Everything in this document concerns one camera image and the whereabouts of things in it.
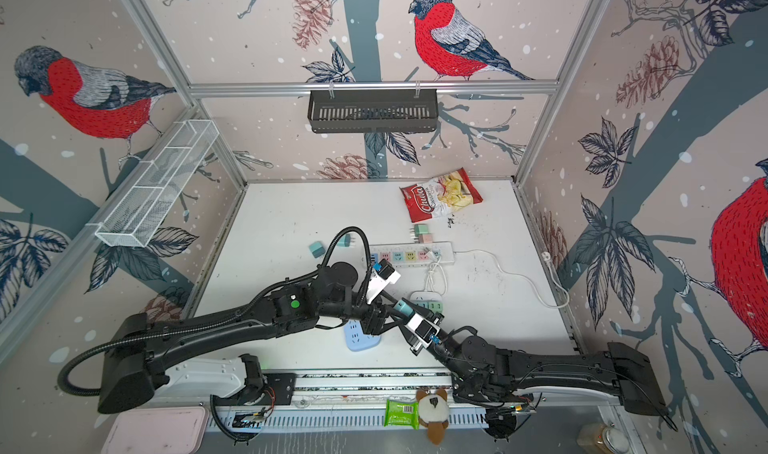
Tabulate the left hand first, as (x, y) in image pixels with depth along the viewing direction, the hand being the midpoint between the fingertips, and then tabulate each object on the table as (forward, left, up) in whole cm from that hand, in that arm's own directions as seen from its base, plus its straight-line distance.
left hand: (402, 318), depth 64 cm
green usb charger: (+38, -8, -20) cm, 44 cm away
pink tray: (-18, +52, -18) cm, 58 cm away
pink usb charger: (+34, -10, -19) cm, 40 cm away
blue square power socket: (+1, +12, -19) cm, 23 cm away
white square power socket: (+12, -9, -18) cm, 24 cm away
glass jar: (-21, -40, -12) cm, 47 cm away
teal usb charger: (+3, -1, -1) cm, 3 cm away
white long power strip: (+27, -4, -19) cm, 33 cm away
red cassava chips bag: (+51, -16, -16) cm, 56 cm away
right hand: (+3, +1, -3) cm, 4 cm away
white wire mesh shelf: (+26, +65, +9) cm, 71 cm away
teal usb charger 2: (+30, +28, -19) cm, 45 cm away
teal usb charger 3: (+34, +19, -20) cm, 43 cm away
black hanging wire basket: (+73, +10, +6) cm, 74 cm away
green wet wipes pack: (-16, 0, -21) cm, 26 cm away
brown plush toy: (-16, -7, -18) cm, 25 cm away
